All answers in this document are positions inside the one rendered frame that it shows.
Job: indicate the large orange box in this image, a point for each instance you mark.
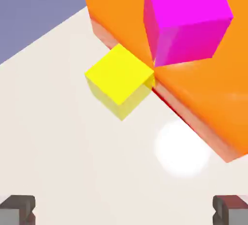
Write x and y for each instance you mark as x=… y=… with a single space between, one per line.
x=203 y=97

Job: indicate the small magenta cube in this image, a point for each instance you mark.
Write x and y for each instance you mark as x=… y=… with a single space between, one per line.
x=186 y=19

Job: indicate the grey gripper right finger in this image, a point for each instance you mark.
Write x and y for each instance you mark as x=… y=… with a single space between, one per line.
x=232 y=210

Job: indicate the small yellow cube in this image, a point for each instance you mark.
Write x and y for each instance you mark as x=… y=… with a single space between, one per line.
x=119 y=77

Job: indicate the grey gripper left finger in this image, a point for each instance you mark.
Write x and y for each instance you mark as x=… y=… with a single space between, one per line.
x=15 y=209

